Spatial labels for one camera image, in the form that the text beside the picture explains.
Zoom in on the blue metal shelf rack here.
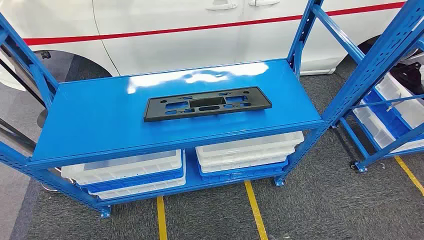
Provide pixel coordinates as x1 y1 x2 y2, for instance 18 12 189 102
339 33 424 174
0 0 424 220

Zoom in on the black plastic car part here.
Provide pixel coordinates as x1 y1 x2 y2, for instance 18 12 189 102
389 61 423 95

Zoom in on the black plastic plate bracket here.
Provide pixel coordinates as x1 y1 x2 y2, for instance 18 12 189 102
143 86 273 123

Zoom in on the white car with red stripe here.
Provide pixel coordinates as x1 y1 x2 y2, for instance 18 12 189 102
0 0 409 92

